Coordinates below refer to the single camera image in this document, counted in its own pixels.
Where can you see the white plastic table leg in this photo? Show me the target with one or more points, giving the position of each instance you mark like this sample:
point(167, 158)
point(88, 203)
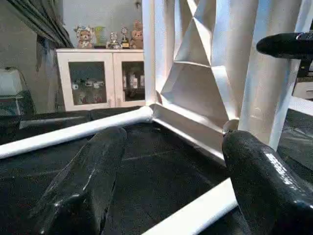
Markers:
point(73, 132)
point(195, 210)

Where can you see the black work mat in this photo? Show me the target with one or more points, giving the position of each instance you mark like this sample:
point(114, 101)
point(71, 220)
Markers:
point(161, 166)

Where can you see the grey window curtain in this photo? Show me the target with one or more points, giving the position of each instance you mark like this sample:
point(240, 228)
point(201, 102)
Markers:
point(41, 19)

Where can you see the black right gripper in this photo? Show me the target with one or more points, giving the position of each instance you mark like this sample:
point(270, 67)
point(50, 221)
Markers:
point(305, 68)

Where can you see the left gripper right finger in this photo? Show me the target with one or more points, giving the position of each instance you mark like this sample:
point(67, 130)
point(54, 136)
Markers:
point(269, 186)

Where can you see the white glass door cabinet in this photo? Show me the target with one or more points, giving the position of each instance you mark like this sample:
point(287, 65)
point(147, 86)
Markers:
point(98, 78)

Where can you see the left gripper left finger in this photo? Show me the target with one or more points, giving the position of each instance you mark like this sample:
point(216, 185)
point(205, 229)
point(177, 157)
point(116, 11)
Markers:
point(83, 186)

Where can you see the white box appliance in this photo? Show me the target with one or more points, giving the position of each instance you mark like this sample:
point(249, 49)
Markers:
point(10, 82)

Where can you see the white plastic table top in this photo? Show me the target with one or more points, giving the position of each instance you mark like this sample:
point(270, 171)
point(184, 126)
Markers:
point(195, 88)

